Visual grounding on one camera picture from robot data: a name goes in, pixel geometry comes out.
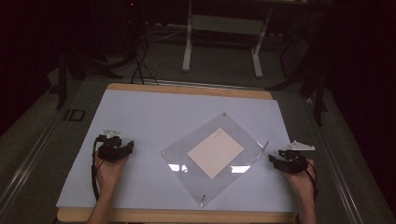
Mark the person's left hand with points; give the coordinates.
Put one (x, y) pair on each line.
(109, 174)

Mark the white table mat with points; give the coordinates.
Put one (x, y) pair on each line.
(140, 112)

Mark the person's right hand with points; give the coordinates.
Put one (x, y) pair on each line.
(300, 183)

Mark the black metal stand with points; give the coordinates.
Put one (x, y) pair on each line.
(61, 81)

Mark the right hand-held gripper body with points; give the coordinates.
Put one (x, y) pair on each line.
(294, 163)

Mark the cream paper sheet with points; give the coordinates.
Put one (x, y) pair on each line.
(214, 154)

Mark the white table leg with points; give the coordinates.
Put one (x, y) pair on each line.
(227, 25)

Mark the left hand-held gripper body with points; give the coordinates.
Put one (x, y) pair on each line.
(109, 149)

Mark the black floor bracket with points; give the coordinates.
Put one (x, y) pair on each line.
(74, 115)

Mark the black equipment stand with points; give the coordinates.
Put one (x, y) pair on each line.
(134, 28)

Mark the black tripod stand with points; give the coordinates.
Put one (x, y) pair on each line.
(317, 93)

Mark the clear acrylic frame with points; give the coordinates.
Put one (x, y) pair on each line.
(199, 183)

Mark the metal floor rail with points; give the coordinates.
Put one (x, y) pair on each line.
(199, 84)
(28, 161)
(337, 174)

